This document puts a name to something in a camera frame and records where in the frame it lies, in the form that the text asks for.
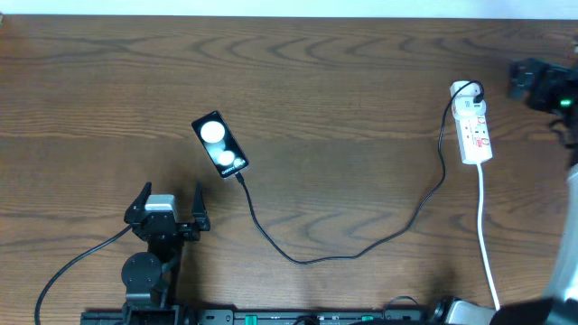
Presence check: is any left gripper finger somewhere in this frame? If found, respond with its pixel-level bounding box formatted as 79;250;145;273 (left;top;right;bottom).
191;182;210;231
125;181;152;221

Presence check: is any black charging cable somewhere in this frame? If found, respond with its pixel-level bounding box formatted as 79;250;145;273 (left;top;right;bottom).
234;80;486;266

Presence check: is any black Samsung flip phone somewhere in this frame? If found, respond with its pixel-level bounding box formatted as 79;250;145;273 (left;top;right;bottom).
191;111;249;179

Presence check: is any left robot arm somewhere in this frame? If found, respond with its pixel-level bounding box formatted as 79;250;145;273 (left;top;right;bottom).
121;182;210;324

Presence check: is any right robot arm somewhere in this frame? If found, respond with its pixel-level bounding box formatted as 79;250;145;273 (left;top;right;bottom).
427;59;577;324

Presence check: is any white USB charger plug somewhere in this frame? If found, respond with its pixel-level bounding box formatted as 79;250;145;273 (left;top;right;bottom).
452;95;487;120

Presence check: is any white power strip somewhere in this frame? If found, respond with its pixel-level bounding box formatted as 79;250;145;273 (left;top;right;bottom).
450;80;493;165

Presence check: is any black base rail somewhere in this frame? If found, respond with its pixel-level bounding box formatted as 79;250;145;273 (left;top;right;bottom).
79;308;428;325

